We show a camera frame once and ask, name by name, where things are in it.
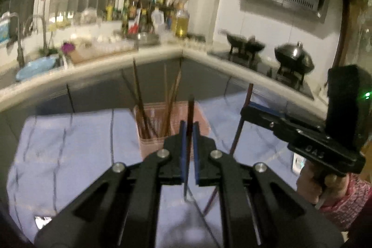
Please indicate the dark chopstick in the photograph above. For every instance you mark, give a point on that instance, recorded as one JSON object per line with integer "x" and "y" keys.
{"x": 190, "y": 114}
{"x": 139, "y": 91}
{"x": 132, "y": 97}

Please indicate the large cooking oil bottle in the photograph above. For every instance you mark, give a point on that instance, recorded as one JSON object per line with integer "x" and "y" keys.
{"x": 182, "y": 24}

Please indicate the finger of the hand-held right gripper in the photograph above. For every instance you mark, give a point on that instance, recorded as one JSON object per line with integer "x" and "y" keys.
{"x": 270, "y": 110}
{"x": 267, "y": 121}

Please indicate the blue checkered cloth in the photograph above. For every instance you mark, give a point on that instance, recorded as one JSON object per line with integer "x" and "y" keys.
{"x": 72, "y": 149}

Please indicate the row of condiment bottles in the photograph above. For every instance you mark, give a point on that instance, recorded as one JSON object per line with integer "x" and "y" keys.
{"x": 128, "y": 15}

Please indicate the white plastic jug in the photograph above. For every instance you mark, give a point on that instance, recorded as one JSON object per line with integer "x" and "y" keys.
{"x": 157, "y": 21}

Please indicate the white blue water purifier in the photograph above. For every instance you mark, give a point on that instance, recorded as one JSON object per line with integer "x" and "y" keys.
{"x": 4, "y": 30}

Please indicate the gooseneck metal faucet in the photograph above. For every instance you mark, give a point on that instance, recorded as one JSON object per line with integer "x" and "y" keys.
{"x": 44, "y": 33}

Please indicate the grey kitchen counter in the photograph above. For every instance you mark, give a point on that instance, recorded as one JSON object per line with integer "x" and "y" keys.
{"x": 96, "y": 88}

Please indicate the long wooden cutting board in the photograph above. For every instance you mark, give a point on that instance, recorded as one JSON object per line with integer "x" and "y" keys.
{"x": 98, "y": 54}

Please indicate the pink plastic utensil basket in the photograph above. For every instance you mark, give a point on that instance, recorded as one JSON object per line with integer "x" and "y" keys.
{"x": 151, "y": 146}

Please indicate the angular metal faucet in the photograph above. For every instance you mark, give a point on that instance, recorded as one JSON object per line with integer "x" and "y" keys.
{"x": 19, "y": 41}

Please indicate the reddish brown chopstick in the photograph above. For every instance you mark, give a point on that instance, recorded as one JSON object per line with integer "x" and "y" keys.
{"x": 237, "y": 134}

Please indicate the black gas stove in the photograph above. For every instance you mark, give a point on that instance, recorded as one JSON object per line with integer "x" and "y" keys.
{"x": 261, "y": 69}

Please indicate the black pot with lid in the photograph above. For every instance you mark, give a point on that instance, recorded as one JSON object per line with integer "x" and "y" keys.
{"x": 293, "y": 57}

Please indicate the blue plastic basin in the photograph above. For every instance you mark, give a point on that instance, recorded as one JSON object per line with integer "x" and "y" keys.
{"x": 37, "y": 66}

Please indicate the brown wooden chopstick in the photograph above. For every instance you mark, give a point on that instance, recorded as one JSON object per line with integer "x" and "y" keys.
{"x": 171, "y": 99}
{"x": 174, "y": 94}
{"x": 165, "y": 85}

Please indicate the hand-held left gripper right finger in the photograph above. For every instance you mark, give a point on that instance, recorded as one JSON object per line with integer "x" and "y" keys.
{"x": 195, "y": 149}

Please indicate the person's right hand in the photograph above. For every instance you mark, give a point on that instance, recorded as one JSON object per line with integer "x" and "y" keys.
{"x": 308, "y": 187}

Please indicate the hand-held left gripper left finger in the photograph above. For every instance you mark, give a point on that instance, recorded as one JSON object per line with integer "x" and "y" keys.
{"x": 183, "y": 149}

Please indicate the black wok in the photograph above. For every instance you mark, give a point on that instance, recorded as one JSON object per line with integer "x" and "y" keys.
{"x": 244, "y": 43}

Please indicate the purple vegetable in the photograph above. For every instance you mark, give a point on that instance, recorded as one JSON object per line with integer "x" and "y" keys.
{"x": 68, "y": 49}

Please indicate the metal basin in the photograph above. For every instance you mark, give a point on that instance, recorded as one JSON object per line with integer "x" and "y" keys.
{"x": 146, "y": 38}

